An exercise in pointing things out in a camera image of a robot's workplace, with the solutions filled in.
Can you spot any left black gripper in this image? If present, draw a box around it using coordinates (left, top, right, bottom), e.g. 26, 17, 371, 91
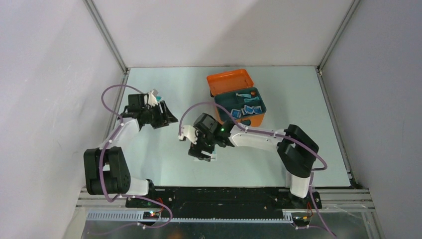
141, 101, 178, 129

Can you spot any long white teal packet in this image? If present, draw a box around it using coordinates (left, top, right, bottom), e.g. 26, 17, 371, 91
194, 149, 216, 162

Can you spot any blue white alcohol pad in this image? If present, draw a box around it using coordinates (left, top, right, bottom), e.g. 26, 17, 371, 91
230, 109, 242, 119

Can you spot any teal divided tray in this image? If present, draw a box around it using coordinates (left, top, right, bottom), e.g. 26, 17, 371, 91
214, 87, 267, 127

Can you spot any small blue white sachet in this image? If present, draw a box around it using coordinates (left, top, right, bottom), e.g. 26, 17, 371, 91
242, 105, 255, 116

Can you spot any teal small packet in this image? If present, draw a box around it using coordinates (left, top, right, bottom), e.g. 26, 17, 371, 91
236, 93, 252, 98

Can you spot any teal wrapper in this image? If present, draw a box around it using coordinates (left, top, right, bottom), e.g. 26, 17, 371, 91
243, 97, 260, 103

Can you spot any orange medicine box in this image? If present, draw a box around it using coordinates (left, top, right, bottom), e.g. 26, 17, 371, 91
207, 69, 267, 127

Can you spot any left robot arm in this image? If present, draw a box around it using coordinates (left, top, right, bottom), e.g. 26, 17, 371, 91
83, 92, 178, 208

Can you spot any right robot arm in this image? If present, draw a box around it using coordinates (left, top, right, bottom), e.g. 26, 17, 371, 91
178, 113, 319, 208

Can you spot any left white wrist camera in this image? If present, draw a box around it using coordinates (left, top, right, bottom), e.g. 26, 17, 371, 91
147, 89, 159, 107

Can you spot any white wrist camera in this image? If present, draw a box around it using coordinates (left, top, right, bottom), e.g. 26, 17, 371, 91
147, 89, 159, 107
178, 125, 199, 144

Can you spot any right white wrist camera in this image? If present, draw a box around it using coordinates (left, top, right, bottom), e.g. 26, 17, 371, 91
178, 125, 199, 144

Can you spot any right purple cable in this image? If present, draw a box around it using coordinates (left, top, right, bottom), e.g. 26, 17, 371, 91
178, 101, 337, 238

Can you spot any purple cable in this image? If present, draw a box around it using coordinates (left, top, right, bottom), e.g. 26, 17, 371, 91
99, 85, 173, 229
178, 101, 337, 238

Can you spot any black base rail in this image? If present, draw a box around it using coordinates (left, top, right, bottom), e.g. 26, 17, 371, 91
146, 187, 322, 220

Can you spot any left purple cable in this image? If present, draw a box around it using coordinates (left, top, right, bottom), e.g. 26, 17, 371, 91
99, 85, 173, 229

